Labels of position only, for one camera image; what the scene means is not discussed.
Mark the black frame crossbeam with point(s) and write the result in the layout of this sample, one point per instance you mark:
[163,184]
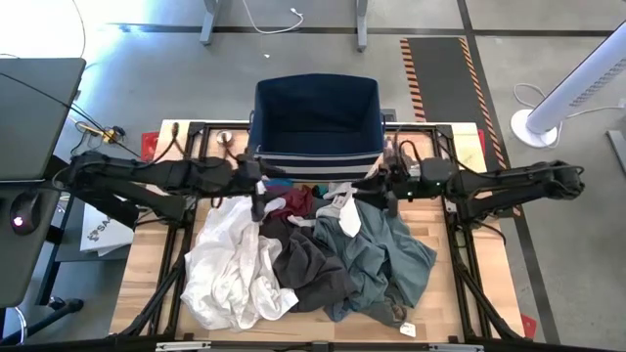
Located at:
[264,348]

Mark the white shirt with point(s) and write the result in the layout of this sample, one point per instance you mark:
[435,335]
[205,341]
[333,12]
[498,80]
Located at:
[230,264]

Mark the dark grey garment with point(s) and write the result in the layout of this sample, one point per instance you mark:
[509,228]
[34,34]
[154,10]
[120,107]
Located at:
[308,264]

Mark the black aluminium table frame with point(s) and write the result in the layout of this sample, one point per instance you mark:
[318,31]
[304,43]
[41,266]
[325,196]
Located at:
[195,129]

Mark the grey floor outlet box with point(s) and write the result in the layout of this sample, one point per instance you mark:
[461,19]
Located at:
[389,115]

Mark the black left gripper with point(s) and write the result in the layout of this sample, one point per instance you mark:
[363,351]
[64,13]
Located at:
[249,176]

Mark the red corner bracket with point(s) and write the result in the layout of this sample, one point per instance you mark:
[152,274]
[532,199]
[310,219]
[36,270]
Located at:
[482,142]
[149,145]
[528,326]

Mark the grey metal desk foot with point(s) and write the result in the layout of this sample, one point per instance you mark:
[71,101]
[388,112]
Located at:
[617,151]

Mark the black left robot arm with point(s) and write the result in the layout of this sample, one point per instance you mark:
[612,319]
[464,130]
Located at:
[147,173]

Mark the black computer mouse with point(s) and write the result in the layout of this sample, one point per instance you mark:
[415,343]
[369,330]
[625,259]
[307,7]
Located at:
[24,210]

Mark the navy white striped fabric basket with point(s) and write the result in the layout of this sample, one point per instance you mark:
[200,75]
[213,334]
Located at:
[318,112]

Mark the white cardboard box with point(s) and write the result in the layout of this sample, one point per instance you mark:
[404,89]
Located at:
[105,230]

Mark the grey desk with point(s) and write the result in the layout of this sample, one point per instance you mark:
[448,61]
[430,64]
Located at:
[19,274]

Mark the maroon garment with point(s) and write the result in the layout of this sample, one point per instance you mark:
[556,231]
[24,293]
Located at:
[298,200]

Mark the round white disc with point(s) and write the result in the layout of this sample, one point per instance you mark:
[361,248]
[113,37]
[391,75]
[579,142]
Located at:
[224,137]

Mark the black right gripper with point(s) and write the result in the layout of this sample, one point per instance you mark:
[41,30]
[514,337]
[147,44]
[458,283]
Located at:
[403,188]

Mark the grey-green trousers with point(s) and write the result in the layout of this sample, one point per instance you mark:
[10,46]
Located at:
[386,254]

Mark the grey desk leg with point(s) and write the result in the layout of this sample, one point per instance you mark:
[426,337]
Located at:
[209,22]
[362,24]

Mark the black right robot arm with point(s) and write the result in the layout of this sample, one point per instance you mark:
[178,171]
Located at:
[513,183]

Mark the black mat with hazard stripes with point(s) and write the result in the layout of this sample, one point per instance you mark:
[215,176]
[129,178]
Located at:
[440,73]

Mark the black desk base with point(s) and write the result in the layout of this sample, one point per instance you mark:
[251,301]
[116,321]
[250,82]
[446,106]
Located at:
[63,307]

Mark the handwritten white paper tag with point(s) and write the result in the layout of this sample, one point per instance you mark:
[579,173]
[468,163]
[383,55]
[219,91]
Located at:
[408,330]

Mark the white tower fan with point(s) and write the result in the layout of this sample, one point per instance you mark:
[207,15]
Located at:
[572,83]

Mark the silver metal bracket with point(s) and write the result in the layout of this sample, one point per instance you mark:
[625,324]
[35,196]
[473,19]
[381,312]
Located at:
[182,346]
[456,347]

